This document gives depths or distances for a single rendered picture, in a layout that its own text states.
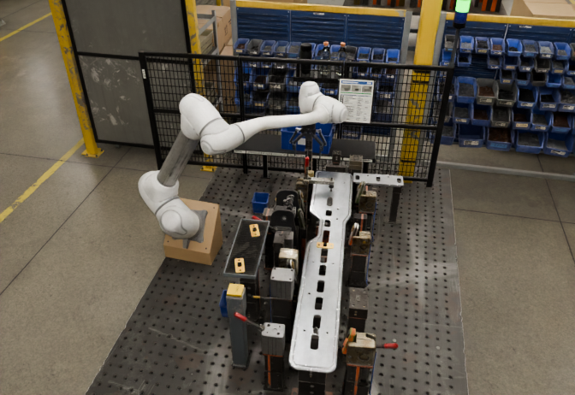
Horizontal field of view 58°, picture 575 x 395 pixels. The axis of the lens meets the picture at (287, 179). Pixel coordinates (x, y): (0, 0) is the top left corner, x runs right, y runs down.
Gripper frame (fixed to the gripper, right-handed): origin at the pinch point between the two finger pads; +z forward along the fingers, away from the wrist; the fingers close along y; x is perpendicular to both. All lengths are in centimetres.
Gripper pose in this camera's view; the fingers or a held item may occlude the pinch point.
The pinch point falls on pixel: (307, 154)
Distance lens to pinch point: 283.0
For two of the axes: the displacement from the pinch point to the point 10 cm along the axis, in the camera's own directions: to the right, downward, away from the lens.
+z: 0.0, 8.2, 5.7
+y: 9.9, 0.8, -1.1
